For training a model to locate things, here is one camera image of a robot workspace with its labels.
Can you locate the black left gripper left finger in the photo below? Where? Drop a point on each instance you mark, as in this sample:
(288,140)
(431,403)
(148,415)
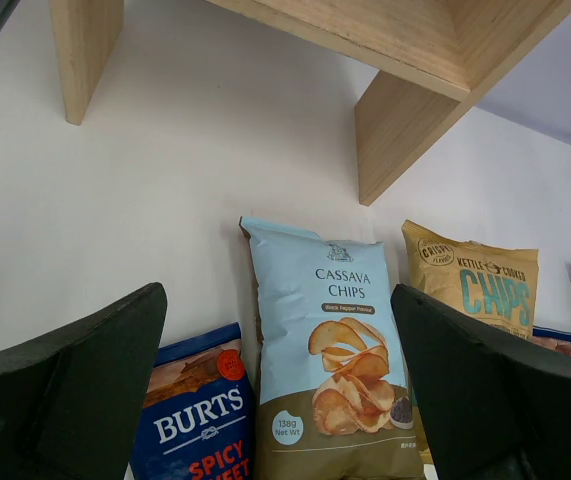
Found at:
(71,399)

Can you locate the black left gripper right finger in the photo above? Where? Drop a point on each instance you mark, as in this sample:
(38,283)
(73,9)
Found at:
(493,405)

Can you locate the tan kettle cooked chips bag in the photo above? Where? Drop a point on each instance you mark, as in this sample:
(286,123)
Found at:
(495,286)

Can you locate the blue Burts spicy chilli bag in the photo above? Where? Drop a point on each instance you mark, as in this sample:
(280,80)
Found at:
(197,420)

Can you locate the light blue cassava chips bag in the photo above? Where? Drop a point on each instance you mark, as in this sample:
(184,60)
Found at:
(333,399)

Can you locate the wooden two-tier shelf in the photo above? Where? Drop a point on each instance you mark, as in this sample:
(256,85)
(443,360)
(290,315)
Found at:
(435,61)

